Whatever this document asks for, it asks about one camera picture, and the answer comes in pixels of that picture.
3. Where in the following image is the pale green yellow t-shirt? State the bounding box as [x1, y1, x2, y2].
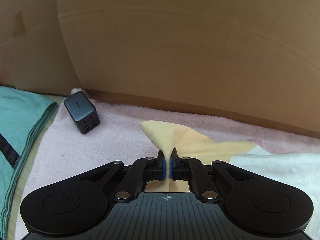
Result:
[140, 121, 319, 196]

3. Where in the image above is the pink terry towel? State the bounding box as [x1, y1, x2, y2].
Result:
[18, 101, 319, 239]

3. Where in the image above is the black power adapter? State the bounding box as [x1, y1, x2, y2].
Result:
[63, 91, 100, 134]

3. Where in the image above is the large cardboard box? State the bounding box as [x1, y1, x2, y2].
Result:
[1, 0, 319, 138]

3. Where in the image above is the teal folded garment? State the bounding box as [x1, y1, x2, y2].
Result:
[1, 86, 57, 239]

